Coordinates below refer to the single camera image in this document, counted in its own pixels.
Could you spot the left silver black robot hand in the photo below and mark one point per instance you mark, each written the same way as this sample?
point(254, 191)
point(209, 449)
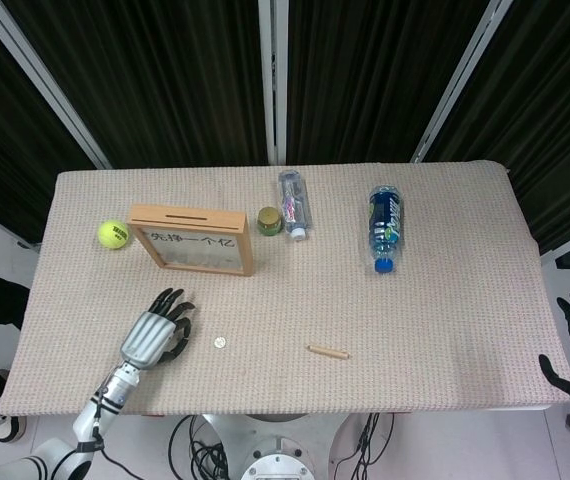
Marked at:
point(150, 337)

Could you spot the small clear water bottle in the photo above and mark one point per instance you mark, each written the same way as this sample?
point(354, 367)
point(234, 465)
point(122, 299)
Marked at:
point(295, 205)

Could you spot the grey round robot base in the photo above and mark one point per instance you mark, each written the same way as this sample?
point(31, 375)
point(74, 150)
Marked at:
point(275, 450)

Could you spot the blue label drink bottle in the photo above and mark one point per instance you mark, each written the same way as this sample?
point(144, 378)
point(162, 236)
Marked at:
point(386, 225)

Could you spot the light wooden dowel stick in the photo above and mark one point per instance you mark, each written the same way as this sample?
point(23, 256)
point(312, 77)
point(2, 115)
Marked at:
point(327, 352)

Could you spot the beige woven table cloth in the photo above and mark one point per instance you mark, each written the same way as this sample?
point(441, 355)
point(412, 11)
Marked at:
point(315, 310)

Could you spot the black white sneaker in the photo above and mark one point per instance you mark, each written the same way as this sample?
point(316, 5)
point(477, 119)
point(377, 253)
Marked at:
point(7, 428)

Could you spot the yellow tennis ball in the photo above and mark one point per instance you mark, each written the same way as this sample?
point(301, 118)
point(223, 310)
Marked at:
point(114, 234)

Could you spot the white screen frame post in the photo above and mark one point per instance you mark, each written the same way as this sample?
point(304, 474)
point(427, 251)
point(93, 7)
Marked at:
point(272, 75)
point(462, 80)
point(53, 82)

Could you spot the green gold small jar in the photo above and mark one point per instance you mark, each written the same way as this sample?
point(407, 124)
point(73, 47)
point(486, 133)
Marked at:
point(270, 221)

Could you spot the wooden coin box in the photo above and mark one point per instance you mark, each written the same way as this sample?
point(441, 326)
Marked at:
point(230, 220)

